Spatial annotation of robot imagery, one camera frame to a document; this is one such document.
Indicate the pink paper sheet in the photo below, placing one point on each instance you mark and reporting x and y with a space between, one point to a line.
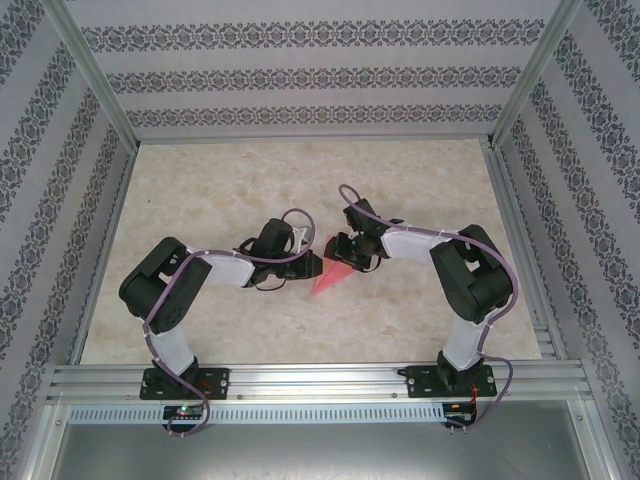
327 282

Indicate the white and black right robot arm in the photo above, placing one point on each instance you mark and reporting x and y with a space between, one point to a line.
410 245

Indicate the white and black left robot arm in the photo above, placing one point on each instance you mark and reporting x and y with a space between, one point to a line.
225 270

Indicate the grey sheet metal tray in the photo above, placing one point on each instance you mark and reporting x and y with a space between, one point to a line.
320 455

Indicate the left circuit board, green light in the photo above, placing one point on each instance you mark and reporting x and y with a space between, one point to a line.
182 412

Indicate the right circuit board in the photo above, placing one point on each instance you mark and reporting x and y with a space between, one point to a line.
457 412

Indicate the aluminium mounting rail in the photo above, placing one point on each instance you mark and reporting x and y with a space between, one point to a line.
310 382

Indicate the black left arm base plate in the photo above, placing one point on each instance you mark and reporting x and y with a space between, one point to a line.
217 382

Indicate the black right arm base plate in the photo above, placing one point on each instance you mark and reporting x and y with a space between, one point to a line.
417 382

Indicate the aluminium side rail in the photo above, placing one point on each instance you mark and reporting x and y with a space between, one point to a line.
102 255
525 240

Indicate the aluminium frame post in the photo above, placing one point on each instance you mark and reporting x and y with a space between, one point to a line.
92 75
537 75

